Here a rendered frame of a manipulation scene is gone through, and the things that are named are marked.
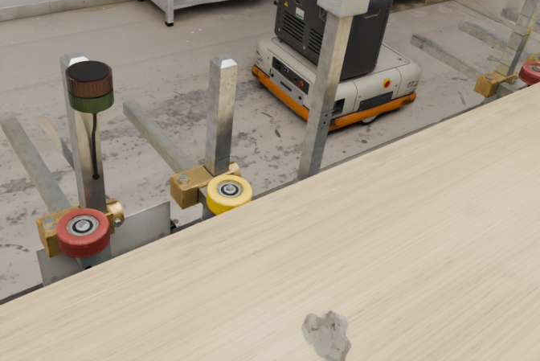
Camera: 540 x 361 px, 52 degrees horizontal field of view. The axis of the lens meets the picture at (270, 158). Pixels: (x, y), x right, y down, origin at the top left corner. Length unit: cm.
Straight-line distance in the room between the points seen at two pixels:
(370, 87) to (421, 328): 196
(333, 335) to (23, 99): 236
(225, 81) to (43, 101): 202
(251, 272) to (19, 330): 33
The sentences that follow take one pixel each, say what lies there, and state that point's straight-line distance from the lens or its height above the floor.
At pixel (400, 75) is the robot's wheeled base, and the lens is 285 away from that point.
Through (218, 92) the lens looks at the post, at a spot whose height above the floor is 105.
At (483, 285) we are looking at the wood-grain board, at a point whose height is 90.
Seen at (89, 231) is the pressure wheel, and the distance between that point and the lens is 91.
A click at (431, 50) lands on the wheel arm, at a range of 185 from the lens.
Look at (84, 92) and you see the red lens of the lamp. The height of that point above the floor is 115.
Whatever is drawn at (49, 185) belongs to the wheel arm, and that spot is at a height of 86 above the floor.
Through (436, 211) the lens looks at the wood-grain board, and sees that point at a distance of 105.
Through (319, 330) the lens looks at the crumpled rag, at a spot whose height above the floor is 91.
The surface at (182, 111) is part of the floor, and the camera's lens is 279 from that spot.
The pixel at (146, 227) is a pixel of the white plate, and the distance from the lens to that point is 113.
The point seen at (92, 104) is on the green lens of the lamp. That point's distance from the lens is 78.
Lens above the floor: 156
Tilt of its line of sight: 38 degrees down
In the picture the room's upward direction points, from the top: 8 degrees clockwise
